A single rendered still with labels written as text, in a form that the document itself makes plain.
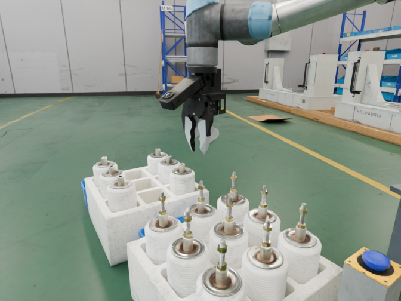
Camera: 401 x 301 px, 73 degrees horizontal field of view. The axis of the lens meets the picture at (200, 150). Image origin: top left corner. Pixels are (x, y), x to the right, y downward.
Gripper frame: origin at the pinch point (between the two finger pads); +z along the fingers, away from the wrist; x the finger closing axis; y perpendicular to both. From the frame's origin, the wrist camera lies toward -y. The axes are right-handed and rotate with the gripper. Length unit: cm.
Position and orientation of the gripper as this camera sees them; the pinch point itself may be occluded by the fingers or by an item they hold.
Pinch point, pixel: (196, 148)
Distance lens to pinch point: 69.9
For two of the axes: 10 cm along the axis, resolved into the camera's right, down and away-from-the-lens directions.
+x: -7.2, -2.0, 6.7
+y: 7.0, -2.1, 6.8
